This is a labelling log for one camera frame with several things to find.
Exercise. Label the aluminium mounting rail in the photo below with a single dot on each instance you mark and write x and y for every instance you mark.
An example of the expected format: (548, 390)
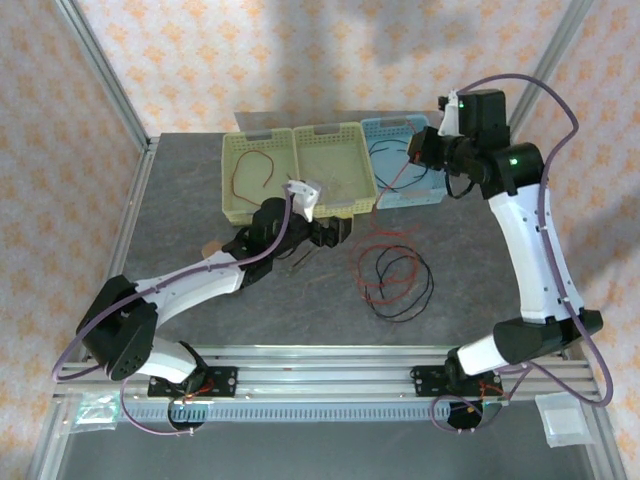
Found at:
(325, 375)

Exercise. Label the brown wooden block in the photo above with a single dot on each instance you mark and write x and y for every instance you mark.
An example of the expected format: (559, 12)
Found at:
(212, 248)

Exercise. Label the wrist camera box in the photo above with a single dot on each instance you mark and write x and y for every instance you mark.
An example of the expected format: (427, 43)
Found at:
(305, 197)
(448, 120)

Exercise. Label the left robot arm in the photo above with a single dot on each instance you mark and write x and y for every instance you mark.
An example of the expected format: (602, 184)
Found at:
(195, 287)

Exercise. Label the aluminium frame leg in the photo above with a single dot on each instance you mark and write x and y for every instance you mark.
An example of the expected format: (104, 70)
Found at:
(607, 445)
(47, 445)

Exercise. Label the small dark thin rod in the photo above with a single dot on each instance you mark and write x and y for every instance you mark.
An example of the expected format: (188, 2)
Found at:
(300, 262)

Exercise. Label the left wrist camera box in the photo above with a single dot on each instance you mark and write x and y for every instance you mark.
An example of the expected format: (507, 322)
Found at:
(305, 197)

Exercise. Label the clear bag with green parts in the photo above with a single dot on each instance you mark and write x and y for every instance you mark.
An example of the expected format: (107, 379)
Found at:
(95, 412)

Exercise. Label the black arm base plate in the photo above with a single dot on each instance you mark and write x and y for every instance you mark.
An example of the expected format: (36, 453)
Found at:
(225, 382)
(425, 382)

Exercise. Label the blue plastic basket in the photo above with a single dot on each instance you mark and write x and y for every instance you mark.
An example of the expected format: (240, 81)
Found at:
(430, 195)

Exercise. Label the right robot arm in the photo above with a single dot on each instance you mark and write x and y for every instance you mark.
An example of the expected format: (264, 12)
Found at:
(535, 250)

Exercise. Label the yellow plastic basket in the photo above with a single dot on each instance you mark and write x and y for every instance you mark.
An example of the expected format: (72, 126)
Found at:
(330, 150)

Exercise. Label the aluminium frame post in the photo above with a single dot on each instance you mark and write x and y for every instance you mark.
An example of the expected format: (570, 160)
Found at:
(550, 55)
(102, 65)

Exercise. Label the green plastic basket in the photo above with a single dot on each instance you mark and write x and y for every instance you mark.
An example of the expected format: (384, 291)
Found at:
(260, 170)

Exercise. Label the clear bag with white pad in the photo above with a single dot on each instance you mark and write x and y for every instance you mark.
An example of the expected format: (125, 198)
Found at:
(565, 420)

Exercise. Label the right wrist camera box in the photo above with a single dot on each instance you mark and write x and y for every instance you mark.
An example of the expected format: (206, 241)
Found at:
(448, 120)

